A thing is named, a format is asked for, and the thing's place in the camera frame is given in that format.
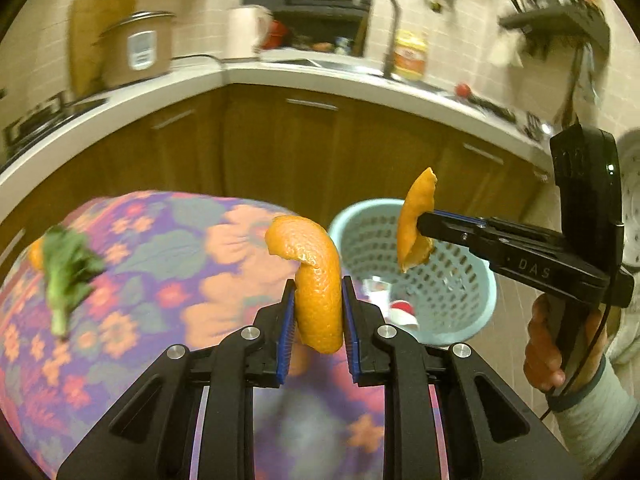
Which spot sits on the dark window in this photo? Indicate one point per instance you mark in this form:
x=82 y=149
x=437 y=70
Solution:
x=316 y=24

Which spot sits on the orange peel piece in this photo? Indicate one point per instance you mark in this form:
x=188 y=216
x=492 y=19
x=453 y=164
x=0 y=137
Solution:
x=413 y=248
x=318 y=279

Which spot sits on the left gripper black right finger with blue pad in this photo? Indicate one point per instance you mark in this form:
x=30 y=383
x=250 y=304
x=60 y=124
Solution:
x=447 y=413

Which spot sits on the black wall shelf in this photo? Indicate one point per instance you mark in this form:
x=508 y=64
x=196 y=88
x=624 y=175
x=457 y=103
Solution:
x=567 y=21

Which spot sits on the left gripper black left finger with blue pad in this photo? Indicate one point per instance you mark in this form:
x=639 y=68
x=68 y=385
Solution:
x=186 y=397

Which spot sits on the gas stove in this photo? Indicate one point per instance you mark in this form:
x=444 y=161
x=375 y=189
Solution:
x=44 y=119

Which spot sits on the red tomato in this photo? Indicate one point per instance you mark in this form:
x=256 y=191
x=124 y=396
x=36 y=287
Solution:
x=463 y=91

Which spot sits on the brown rice cooker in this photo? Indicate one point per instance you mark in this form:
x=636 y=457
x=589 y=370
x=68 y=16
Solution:
x=137 y=48

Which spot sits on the green leafy vegetable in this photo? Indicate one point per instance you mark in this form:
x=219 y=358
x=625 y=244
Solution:
x=69 y=267

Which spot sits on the light blue plastic basket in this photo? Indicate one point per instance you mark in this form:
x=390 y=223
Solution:
x=454 y=294

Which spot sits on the person's right hand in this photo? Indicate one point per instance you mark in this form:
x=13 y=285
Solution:
x=543 y=360

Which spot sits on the wooden cutting board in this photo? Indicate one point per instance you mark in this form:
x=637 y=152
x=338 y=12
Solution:
x=86 y=22

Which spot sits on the red white paper cup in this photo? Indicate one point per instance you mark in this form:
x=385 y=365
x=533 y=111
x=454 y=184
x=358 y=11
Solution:
x=401 y=313

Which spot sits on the grey sleeve forearm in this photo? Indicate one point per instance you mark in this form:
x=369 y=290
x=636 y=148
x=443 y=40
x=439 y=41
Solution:
x=595 y=421

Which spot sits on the white electric kettle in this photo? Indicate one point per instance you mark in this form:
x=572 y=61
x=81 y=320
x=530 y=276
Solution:
x=247 y=29

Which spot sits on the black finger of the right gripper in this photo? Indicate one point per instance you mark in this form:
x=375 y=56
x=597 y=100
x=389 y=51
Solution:
x=470 y=232

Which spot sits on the yellow dish soap bottle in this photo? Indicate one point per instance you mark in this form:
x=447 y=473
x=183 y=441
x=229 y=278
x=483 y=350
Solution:
x=410 y=55

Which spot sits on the perforated steel steamer tray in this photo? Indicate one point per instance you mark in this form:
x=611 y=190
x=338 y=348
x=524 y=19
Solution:
x=628 y=147

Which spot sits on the floral tablecloth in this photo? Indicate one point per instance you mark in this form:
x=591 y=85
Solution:
x=180 y=269

